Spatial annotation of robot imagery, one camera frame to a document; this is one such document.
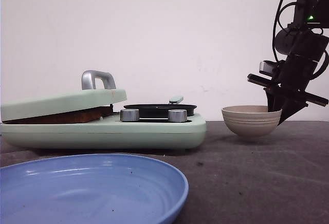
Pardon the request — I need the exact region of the right silver control knob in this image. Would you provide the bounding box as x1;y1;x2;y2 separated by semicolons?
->
168;109;188;123

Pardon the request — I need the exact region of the left silver control knob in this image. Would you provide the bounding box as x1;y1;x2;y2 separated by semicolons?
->
120;108;140;122

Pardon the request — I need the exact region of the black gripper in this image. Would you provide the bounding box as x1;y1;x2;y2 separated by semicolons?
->
247;55;328;125

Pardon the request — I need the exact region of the beige ribbed bowl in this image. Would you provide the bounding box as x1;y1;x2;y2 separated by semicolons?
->
221;105;282;139

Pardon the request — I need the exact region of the blue plastic plate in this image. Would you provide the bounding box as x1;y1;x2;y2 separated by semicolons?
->
1;154;189;223

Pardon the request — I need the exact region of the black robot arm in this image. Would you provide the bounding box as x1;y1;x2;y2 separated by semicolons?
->
247;0;328;124

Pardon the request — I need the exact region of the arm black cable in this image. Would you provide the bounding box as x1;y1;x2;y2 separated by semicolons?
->
271;0;329;81

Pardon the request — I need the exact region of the mint green breakfast maker base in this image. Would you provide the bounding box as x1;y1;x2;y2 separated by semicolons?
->
1;114;207;150

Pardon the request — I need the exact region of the white bread slice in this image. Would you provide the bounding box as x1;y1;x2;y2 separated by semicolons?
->
3;105;116;124

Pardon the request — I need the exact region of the black frying pan green handle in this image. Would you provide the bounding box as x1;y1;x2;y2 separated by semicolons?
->
124;95;197;118

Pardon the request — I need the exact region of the silver control knob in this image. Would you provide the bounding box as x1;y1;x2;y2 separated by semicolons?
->
120;108;140;122
168;109;188;123

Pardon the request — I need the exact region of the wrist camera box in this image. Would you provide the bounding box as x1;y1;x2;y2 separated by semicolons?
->
259;60;279;77

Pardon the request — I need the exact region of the breakfast maker hinged lid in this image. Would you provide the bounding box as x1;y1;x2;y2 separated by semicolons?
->
1;70;127;122

